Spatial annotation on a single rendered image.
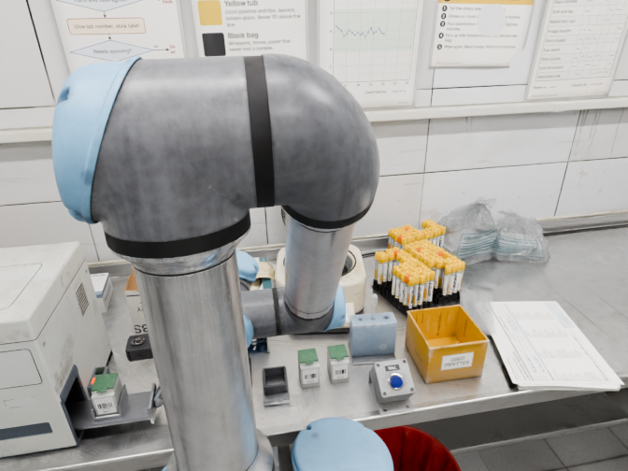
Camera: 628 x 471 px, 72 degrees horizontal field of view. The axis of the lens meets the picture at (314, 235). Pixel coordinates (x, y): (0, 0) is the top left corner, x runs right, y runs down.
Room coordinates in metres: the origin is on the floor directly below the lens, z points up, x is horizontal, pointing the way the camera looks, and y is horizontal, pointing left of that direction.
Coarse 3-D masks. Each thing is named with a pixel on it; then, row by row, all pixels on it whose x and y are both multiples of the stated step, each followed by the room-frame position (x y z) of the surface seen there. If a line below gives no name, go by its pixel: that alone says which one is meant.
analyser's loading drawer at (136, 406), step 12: (132, 396) 0.63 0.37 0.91; (144, 396) 0.63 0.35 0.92; (72, 408) 0.60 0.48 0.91; (84, 408) 0.60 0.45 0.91; (120, 408) 0.58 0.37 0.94; (132, 408) 0.60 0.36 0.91; (144, 408) 0.60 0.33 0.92; (156, 408) 0.61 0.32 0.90; (72, 420) 0.58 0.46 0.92; (84, 420) 0.58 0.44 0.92; (96, 420) 0.57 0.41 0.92; (108, 420) 0.57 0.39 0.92; (120, 420) 0.57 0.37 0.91; (132, 420) 0.58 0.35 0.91; (144, 420) 0.58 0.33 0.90
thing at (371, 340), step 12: (360, 324) 0.77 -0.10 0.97; (372, 324) 0.77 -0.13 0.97; (384, 324) 0.77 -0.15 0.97; (396, 324) 0.77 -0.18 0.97; (360, 336) 0.76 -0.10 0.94; (372, 336) 0.77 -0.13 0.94; (384, 336) 0.77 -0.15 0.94; (360, 348) 0.76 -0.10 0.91; (372, 348) 0.77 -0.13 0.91; (384, 348) 0.77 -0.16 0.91; (360, 360) 0.75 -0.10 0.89; (372, 360) 0.75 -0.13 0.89; (384, 360) 0.75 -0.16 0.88
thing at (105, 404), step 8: (120, 384) 0.62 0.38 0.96; (104, 392) 0.59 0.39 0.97; (112, 392) 0.59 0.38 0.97; (120, 392) 0.61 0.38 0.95; (96, 400) 0.58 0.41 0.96; (104, 400) 0.58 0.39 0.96; (112, 400) 0.58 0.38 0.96; (96, 408) 0.58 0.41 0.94; (104, 408) 0.58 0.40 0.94; (112, 408) 0.58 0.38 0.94
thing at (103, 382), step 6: (96, 378) 0.61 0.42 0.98; (102, 378) 0.61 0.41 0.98; (108, 378) 0.61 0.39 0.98; (114, 378) 0.61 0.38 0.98; (96, 384) 0.60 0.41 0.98; (102, 384) 0.60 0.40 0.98; (108, 384) 0.60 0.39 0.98; (114, 384) 0.60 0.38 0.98; (96, 390) 0.59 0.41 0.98; (102, 390) 0.58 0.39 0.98
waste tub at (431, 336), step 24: (408, 312) 0.81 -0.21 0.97; (432, 312) 0.82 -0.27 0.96; (456, 312) 0.83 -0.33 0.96; (408, 336) 0.79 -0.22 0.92; (432, 336) 0.82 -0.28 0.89; (456, 336) 0.82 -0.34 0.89; (480, 336) 0.73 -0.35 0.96; (432, 360) 0.69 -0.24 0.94; (456, 360) 0.69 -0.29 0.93; (480, 360) 0.70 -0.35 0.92
